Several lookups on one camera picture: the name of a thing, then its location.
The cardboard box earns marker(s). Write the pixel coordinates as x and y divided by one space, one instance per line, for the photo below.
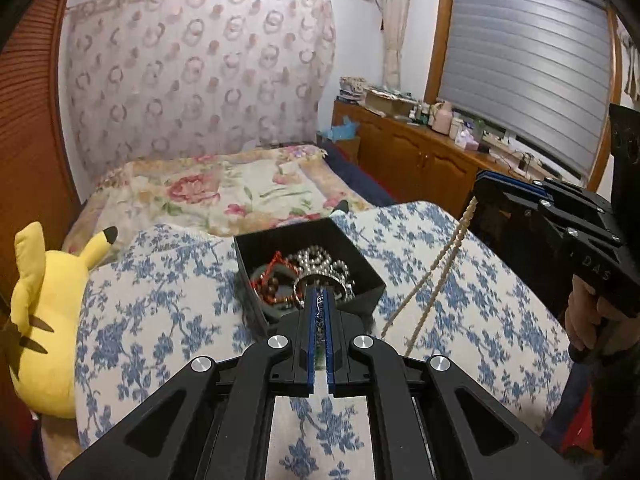
390 102

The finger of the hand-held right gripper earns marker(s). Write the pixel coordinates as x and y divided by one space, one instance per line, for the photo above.
500 176
520 210

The light blue plastic bag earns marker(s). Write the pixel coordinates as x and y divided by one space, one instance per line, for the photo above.
342 129

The person's right hand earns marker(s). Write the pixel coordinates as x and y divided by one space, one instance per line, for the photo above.
582 315

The grey window blind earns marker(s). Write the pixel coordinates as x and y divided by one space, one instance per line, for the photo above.
525 60

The pink bottle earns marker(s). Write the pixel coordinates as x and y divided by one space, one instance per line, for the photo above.
442 117

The hanging beige cloth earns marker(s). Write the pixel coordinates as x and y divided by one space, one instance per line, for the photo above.
631 60

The black jewelry box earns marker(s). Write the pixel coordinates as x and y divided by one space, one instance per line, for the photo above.
280 240

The beige window curtain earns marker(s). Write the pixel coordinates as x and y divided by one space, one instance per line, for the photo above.
396 25

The stack of floral boxes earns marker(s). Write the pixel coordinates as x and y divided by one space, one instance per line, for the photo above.
352 90

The brown louvered wardrobe door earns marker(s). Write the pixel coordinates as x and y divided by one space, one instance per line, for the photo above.
30 135

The pink floral blanket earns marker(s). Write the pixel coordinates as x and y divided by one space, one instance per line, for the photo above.
225 195

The navy bed sheet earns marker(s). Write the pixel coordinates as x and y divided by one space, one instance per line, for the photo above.
360 175

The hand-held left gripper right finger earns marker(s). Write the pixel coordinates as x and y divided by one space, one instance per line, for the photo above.
327 350

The wooden cabinet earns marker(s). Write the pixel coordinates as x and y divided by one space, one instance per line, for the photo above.
425 165

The tissue box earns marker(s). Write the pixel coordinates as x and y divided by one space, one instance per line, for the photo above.
469 139

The white power strip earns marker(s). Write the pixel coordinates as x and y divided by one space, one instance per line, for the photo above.
510 152

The silver bangle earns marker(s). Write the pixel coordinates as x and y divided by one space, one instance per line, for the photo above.
298 292

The yellow plush toy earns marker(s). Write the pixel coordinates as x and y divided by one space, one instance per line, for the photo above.
45 320

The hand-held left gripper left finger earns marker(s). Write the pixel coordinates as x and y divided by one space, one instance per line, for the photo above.
312 350

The black pointed item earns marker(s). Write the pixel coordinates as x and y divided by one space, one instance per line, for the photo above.
342 206

